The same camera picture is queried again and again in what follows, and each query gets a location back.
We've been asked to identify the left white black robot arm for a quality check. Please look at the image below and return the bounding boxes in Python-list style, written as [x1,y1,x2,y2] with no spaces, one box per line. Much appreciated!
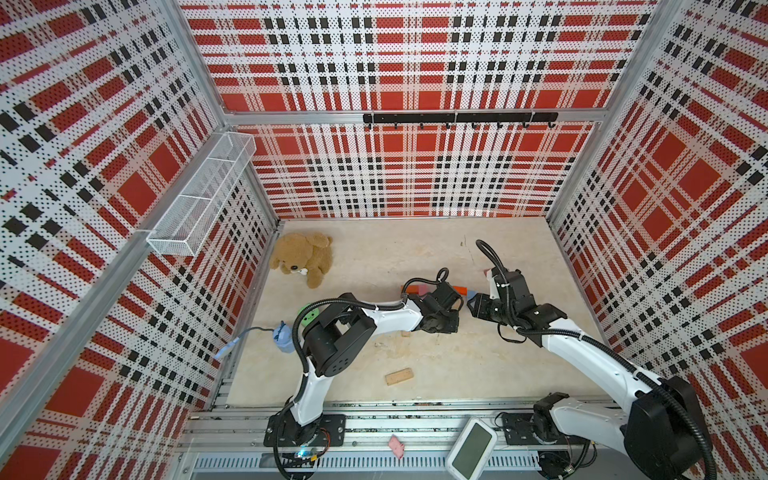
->
[264,267,464,447]

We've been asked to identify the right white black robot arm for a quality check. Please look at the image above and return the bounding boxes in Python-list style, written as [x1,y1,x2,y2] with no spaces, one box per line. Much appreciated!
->
[468,240,718,479]

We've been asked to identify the green round toy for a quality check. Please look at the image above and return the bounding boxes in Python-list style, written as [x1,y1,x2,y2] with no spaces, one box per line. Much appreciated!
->
[301,308,319,327]

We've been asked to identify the white tablet device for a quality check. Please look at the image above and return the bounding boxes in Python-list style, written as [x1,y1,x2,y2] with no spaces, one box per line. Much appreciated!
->
[445,418,498,480]

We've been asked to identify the brown teddy bear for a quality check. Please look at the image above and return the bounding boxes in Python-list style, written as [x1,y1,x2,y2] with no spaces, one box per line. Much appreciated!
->
[269,233,333,289]

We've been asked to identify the pink block on rail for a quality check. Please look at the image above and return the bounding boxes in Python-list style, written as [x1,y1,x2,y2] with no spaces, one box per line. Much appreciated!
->
[388,435,405,460]

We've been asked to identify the blue toy with cord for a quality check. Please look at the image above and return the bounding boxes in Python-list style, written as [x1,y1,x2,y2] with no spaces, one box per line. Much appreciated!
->
[213,322,295,360]

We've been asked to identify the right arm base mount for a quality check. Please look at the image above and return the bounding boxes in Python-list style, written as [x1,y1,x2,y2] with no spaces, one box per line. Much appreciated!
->
[493,412,598,479]

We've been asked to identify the black hook rail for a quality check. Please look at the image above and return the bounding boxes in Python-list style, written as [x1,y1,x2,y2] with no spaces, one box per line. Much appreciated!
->
[362,111,559,126]

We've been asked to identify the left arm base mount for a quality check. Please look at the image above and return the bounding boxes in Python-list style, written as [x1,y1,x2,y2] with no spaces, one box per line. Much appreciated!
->
[263,410,347,479]

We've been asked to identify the white wire mesh basket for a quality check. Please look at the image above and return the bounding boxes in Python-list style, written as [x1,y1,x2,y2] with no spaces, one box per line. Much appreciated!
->
[147,132,256,257]

